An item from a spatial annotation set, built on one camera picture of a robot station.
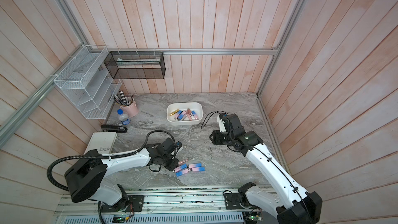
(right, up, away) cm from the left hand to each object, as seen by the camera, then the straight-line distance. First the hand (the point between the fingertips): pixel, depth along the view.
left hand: (173, 166), depth 85 cm
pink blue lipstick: (+4, +29, +21) cm, 36 cm away
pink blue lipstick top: (0, +27, +20) cm, 34 cm away
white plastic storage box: (+8, +25, +19) cm, 32 cm away
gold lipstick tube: (-3, +30, +22) cm, 37 cm away
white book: (-45, +11, +8) cm, 47 cm away
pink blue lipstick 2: (+5, 0, -2) cm, 5 cm away
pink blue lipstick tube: (+12, +28, +22) cm, 37 cm away
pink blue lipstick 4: (+14, -1, -2) cm, 14 cm away
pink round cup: (-31, +32, +17) cm, 47 cm away
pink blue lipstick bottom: (+4, -3, -3) cm, 6 cm away
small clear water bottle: (-33, +26, +11) cm, 44 cm away
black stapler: (-45, +19, +14) cm, 51 cm away
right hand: (+21, +18, -8) cm, 29 cm away
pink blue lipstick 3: (+12, 0, 0) cm, 12 cm away
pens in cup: (-38, +39, +16) cm, 57 cm away
